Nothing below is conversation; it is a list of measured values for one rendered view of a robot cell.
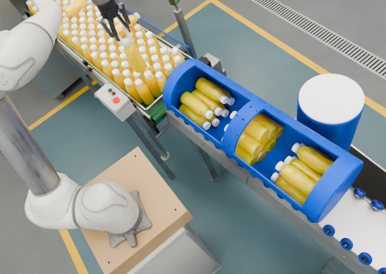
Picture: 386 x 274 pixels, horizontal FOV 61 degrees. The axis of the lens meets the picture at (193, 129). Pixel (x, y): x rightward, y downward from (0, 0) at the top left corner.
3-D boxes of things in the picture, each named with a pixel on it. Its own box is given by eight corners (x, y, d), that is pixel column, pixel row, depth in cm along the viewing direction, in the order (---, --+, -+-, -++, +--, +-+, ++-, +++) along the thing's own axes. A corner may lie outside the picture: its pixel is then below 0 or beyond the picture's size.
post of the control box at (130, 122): (171, 180, 263) (118, 111, 180) (168, 177, 265) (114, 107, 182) (174, 176, 263) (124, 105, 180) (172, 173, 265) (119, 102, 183)
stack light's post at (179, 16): (211, 114, 286) (177, 13, 195) (208, 112, 288) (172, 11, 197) (215, 111, 287) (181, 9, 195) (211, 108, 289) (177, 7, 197)
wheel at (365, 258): (373, 261, 117) (375, 258, 118) (361, 251, 119) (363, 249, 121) (367, 268, 119) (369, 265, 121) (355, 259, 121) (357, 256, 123)
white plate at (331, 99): (378, 92, 144) (377, 93, 145) (323, 64, 159) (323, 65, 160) (338, 134, 139) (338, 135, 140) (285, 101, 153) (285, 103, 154)
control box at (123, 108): (122, 122, 175) (114, 111, 166) (102, 104, 185) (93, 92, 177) (136, 110, 177) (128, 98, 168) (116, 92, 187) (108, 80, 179)
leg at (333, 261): (327, 281, 202) (342, 264, 150) (319, 274, 205) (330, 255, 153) (333, 273, 203) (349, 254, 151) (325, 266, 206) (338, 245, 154)
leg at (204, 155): (214, 182, 253) (196, 145, 201) (209, 178, 256) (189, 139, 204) (219, 177, 254) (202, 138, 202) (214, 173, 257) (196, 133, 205)
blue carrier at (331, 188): (314, 231, 130) (319, 211, 106) (172, 118, 175) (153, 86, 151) (356, 180, 136) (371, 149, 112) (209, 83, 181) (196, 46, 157)
